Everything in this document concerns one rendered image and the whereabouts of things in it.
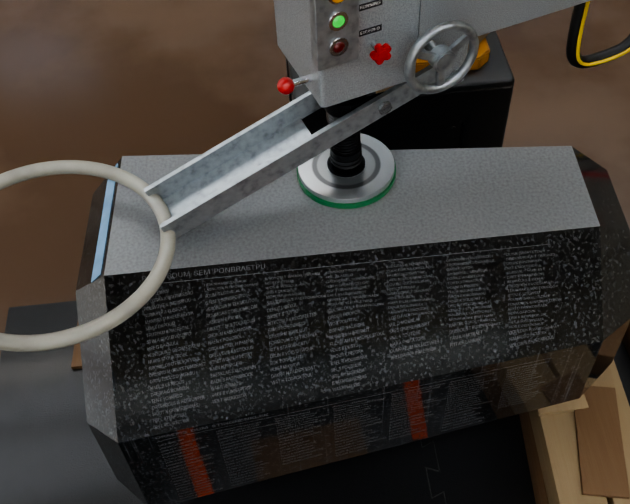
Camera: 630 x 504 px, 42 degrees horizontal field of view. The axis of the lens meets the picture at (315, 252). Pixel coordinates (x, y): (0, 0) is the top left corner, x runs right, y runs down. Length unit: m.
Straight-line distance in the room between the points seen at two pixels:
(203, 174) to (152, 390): 0.46
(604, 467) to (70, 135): 2.29
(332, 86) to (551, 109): 1.98
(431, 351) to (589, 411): 0.64
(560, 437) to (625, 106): 1.65
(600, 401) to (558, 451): 0.18
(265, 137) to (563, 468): 1.09
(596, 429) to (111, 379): 1.20
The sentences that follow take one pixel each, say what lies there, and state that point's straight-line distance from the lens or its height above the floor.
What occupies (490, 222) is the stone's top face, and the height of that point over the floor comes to 0.86.
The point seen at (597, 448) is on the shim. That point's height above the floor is 0.25.
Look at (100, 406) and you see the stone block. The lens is 1.82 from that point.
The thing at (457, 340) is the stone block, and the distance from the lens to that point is 1.74.
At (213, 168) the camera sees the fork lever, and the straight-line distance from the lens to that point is 1.74.
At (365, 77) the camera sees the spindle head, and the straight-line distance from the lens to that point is 1.53.
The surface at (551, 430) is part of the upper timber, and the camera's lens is 2.21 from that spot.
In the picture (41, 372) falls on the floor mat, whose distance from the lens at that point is 2.68.
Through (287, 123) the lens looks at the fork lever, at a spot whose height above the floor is 1.01.
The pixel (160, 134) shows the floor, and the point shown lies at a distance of 3.30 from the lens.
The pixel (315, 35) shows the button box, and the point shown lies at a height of 1.34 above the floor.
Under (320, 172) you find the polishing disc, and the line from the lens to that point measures 1.80.
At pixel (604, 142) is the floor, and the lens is 3.30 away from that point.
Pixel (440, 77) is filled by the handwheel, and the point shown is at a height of 1.20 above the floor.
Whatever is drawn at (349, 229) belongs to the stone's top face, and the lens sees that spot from 1.72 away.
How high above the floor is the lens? 2.15
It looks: 50 degrees down
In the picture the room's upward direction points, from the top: 4 degrees counter-clockwise
